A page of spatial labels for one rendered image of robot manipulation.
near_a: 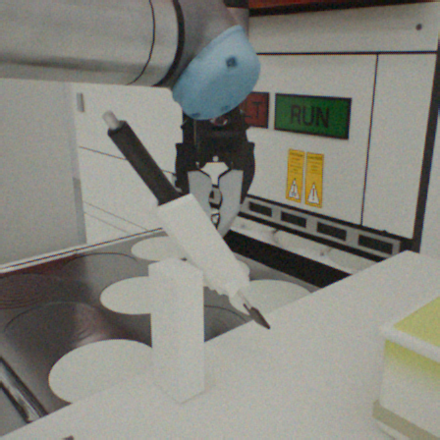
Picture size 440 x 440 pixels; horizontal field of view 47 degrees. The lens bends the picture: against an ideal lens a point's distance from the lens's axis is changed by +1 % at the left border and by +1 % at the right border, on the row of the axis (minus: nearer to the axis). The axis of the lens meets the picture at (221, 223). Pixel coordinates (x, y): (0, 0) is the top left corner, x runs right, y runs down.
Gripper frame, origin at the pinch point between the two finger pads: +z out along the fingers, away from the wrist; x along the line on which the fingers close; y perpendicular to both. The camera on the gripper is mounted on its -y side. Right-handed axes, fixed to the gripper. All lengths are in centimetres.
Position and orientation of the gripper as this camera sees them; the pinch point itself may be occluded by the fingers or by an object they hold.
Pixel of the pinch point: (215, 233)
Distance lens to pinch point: 59.2
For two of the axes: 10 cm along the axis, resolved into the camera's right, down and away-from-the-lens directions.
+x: -10.0, 0.3, -0.9
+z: 0.0, 9.5, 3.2
